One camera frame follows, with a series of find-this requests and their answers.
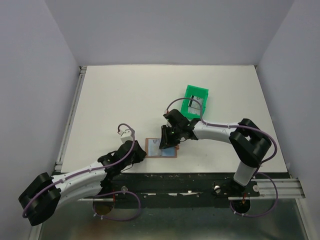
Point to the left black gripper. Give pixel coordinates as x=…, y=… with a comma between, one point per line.
x=140, y=154

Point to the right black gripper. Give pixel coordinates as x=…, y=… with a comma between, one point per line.
x=166, y=142

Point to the green plastic bin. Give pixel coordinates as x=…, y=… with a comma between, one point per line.
x=194, y=91

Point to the silver VIP credit card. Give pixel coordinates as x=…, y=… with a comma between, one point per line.
x=153, y=147

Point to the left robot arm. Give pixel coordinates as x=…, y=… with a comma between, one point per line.
x=47, y=193

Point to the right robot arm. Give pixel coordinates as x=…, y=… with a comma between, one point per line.
x=252, y=145

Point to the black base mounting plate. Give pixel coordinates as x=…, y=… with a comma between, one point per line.
x=174, y=190

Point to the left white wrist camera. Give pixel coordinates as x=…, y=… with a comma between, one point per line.
x=126, y=135

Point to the aluminium extrusion rail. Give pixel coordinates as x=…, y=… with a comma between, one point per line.
x=290, y=188

